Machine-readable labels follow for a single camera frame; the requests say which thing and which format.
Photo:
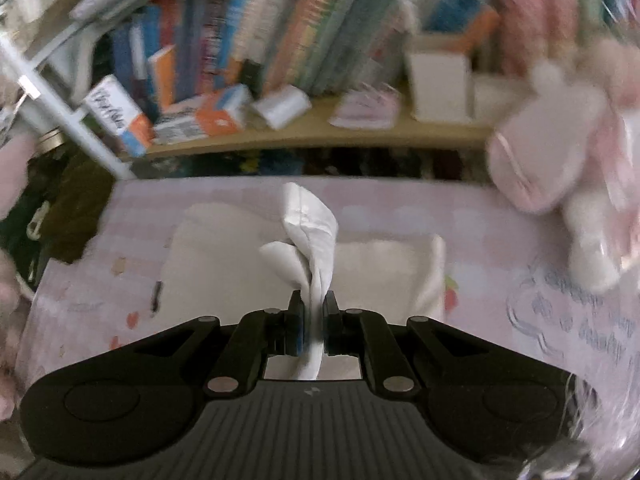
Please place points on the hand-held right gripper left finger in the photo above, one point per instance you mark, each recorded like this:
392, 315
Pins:
298, 332

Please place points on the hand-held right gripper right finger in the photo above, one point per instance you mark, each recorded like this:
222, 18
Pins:
328, 331

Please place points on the white printed t-shirt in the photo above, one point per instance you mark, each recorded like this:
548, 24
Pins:
310, 230

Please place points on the pink printed bedsheet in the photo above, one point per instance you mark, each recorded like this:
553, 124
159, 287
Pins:
480, 240

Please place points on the wooden shelf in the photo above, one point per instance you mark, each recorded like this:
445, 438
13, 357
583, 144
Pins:
310, 135

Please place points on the pink hair clip card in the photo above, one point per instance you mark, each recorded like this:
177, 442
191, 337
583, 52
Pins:
367, 110

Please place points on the white charger plug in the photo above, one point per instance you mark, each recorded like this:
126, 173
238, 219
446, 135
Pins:
282, 106

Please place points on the flat white orange box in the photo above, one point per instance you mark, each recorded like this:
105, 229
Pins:
205, 117

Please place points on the dark cloth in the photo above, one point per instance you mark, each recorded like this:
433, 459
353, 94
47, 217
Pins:
75, 210

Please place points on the white square pen holder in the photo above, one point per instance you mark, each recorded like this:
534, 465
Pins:
439, 80

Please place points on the tall white orange blue box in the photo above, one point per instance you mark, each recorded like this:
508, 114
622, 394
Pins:
117, 112

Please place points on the clear plastic film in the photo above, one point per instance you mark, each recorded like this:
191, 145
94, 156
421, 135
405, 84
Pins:
600, 425

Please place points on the small white box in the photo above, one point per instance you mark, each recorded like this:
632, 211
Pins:
500, 100

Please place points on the pink white plush toy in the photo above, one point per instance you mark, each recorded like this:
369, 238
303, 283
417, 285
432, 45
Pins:
560, 140

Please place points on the row of colourful books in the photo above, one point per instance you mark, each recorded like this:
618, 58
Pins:
310, 25

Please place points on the white metal frame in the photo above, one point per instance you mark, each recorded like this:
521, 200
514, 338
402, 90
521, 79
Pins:
65, 115

